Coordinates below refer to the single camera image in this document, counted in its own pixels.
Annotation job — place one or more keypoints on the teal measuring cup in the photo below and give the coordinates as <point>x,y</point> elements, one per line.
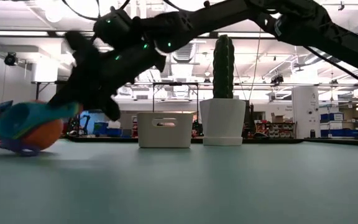
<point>26,118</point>

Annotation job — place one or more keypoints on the orange measuring cup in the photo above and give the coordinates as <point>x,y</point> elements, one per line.
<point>45,137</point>

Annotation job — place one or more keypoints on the blue chair back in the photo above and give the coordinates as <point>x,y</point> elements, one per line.
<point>5,105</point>

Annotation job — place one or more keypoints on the translucent white plastic basket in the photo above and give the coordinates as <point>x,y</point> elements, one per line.
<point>166,137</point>

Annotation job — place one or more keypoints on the round black ceiling speaker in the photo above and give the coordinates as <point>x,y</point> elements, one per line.
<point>11,59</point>

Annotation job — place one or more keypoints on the green cactus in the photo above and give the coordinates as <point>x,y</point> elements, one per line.
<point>223,68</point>

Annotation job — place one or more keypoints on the white hexagonal plant pot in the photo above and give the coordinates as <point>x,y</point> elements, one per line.
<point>222,121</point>

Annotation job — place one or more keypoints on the stacked blue storage bins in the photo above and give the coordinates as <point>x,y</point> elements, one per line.
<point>334,124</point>

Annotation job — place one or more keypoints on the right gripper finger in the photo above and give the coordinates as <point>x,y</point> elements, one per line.
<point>67,100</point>

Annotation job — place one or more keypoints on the silver ceiling air duct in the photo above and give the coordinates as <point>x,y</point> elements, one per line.
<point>183,56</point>

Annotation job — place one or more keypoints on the purple measuring cup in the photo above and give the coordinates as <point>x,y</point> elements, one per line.
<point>14,146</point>

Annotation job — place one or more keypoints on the black aluminium table frame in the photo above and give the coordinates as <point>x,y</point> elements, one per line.
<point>275,141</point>

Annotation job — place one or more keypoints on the black background workstation frame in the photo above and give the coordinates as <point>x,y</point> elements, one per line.
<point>36,91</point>
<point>176,83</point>

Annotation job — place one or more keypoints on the background parts shelf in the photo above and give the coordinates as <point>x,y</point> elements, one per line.
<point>275,130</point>

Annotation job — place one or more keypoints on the background black robot arm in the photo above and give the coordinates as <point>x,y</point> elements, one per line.
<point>85,124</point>

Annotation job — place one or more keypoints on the cardboard box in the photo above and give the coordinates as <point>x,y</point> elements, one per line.
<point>278,118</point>

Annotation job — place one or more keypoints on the white building column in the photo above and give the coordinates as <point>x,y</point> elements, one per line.
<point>304,112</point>

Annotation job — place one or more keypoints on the blue storage bin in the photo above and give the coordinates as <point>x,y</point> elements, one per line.
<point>99,129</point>

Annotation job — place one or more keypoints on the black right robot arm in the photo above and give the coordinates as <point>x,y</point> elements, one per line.
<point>228,12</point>

